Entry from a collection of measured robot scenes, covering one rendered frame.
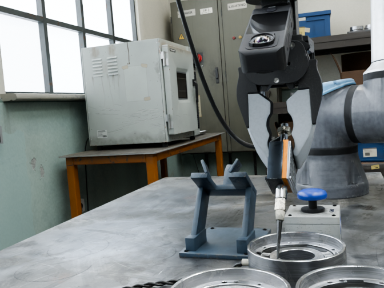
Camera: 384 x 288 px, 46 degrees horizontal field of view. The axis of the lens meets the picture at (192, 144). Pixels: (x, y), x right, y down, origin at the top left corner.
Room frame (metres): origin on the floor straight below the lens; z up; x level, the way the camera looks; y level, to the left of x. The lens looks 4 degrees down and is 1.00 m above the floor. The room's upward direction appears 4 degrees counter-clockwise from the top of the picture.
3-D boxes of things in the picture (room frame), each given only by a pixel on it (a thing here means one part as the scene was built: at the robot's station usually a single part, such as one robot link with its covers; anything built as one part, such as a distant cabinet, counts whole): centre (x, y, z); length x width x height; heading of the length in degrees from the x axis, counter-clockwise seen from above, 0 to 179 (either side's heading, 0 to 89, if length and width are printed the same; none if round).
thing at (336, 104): (0.94, -0.29, 0.97); 0.13 x 0.12 x 0.14; 49
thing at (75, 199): (3.23, 0.25, 0.39); 1.50 x 0.62 x 0.78; 161
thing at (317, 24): (3.99, -1.02, 1.61); 0.52 x 0.38 x 0.22; 74
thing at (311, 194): (0.61, -0.16, 0.85); 0.04 x 0.04 x 0.05
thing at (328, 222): (0.61, -0.16, 0.82); 0.08 x 0.07 x 0.05; 161
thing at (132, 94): (3.03, 0.26, 1.10); 0.62 x 0.61 x 0.65; 161
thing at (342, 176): (0.94, -0.29, 0.85); 0.15 x 0.15 x 0.10
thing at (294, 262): (0.48, -0.10, 0.82); 0.10 x 0.10 x 0.04
